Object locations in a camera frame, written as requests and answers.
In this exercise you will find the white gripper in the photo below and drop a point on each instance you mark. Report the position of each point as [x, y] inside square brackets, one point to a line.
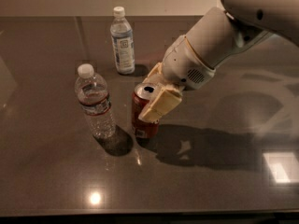
[184, 64]

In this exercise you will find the red coke can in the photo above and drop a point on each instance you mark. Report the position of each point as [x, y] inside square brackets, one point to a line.
[140, 98]

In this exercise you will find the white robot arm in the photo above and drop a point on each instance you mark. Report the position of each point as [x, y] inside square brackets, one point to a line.
[238, 25]

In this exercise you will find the clear water bottle red label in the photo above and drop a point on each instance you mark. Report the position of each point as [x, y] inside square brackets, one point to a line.
[93, 96]

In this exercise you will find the water bottle blue white label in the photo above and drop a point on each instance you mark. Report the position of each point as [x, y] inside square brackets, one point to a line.
[122, 42]

